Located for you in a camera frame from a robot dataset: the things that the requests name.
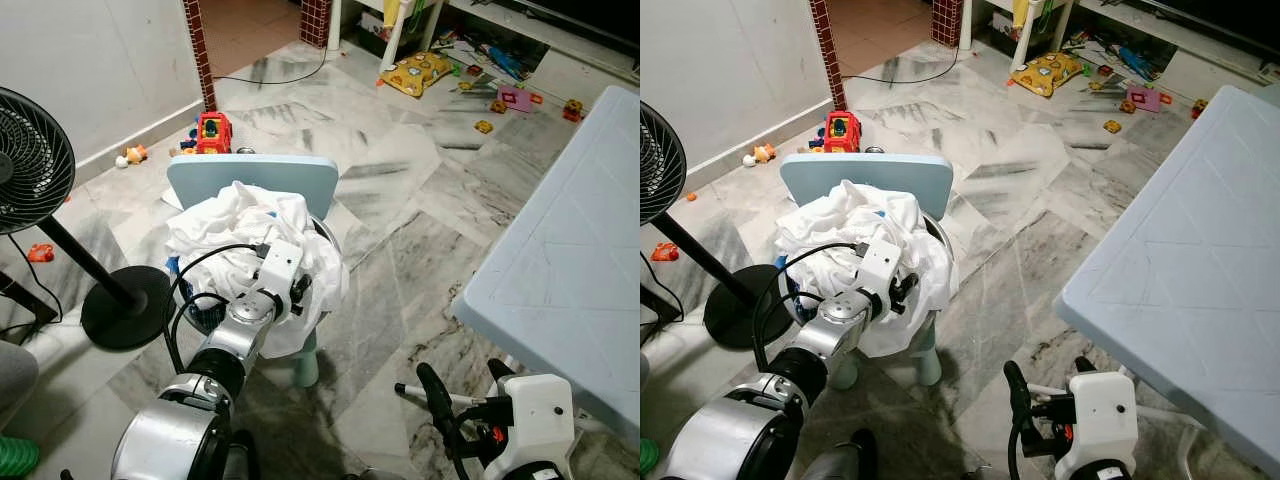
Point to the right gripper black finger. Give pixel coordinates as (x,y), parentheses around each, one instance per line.
(438,395)
(500,370)
(1015,390)
(1085,367)

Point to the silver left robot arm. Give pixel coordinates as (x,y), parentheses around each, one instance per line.
(830,335)
(240,335)

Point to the light blue plastic stool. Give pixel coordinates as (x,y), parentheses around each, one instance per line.
(865,172)
(250,175)

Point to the light blue folding table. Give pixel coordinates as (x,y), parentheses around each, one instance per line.
(1180,270)
(560,250)

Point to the black standing fan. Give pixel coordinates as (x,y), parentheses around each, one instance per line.
(750,320)
(125,305)

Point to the red toy truck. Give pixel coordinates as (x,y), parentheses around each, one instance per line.
(842,133)
(213,133)

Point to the small red toy car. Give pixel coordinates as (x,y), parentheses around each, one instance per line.
(665,252)
(40,253)

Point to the yellow toy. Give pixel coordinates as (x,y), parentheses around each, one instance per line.
(415,73)
(1045,73)

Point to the red brick pillar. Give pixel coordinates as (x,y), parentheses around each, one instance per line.
(950,22)
(315,22)

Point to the pink toy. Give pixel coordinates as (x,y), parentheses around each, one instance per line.
(515,98)
(1145,98)

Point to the white television stand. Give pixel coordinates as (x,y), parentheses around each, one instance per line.
(600,68)
(1230,68)

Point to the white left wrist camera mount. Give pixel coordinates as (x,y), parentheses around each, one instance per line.
(880,265)
(280,265)

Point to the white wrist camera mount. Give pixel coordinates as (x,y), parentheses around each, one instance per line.
(1100,420)
(280,265)
(880,265)
(540,420)

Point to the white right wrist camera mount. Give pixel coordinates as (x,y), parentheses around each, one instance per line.
(1100,420)
(540,420)

